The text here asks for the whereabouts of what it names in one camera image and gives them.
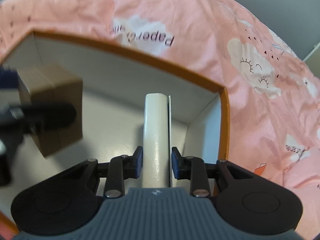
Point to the gold cube box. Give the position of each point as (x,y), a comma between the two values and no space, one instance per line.
(55,96)

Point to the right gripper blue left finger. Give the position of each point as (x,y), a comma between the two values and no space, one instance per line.
(119,169)

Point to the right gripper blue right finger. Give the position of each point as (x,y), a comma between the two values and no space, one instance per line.
(192,169)

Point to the white box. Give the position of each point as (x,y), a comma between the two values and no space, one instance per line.
(156,162)

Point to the orange cardboard storage box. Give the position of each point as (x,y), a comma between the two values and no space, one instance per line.
(116,83)

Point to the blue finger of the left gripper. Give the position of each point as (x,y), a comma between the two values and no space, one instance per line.
(8,78)
(42,117)

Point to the pink patterned duvet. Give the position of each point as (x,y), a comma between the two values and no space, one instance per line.
(273,95)

